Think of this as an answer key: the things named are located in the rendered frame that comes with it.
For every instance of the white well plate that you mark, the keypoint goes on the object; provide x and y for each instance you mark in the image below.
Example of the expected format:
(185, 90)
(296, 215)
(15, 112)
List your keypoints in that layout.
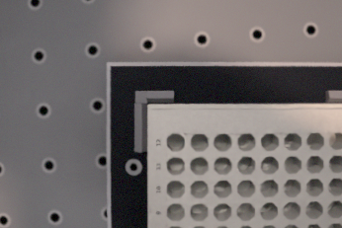
(248, 186)

